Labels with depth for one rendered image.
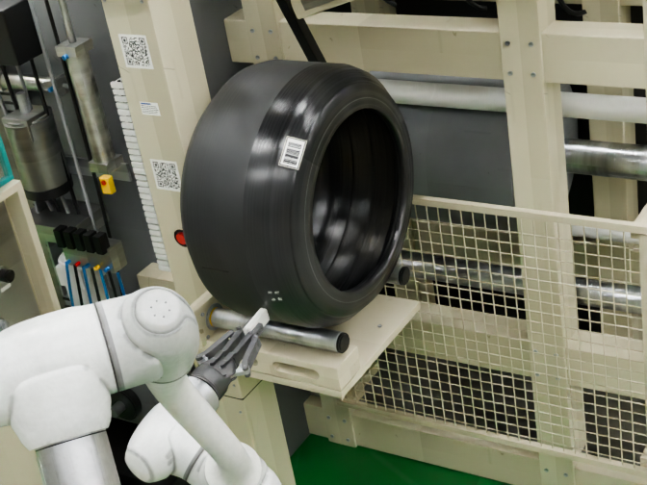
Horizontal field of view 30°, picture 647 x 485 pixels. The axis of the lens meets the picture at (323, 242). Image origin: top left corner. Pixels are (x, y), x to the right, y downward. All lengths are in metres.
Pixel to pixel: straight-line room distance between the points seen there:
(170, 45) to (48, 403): 1.08
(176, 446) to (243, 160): 0.56
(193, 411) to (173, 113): 0.81
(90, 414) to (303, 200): 0.80
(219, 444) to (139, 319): 0.45
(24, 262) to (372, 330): 0.81
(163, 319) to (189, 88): 1.03
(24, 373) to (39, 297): 1.19
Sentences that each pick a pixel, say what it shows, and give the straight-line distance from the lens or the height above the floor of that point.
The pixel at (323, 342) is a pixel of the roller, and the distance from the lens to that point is 2.55.
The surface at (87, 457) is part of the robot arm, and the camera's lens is 1.70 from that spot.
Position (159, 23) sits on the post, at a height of 1.57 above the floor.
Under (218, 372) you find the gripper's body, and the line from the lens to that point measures 2.33.
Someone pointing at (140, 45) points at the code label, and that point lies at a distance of 2.56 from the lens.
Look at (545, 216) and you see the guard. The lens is 2.73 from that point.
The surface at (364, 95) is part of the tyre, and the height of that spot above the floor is 1.37.
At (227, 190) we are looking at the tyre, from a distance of 2.36.
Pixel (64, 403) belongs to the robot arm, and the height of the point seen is 1.39.
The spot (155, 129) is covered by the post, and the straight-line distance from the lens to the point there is 2.64.
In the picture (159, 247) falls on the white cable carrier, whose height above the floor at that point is 1.01.
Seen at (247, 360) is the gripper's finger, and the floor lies 1.01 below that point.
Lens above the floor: 2.31
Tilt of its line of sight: 29 degrees down
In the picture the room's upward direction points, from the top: 10 degrees counter-clockwise
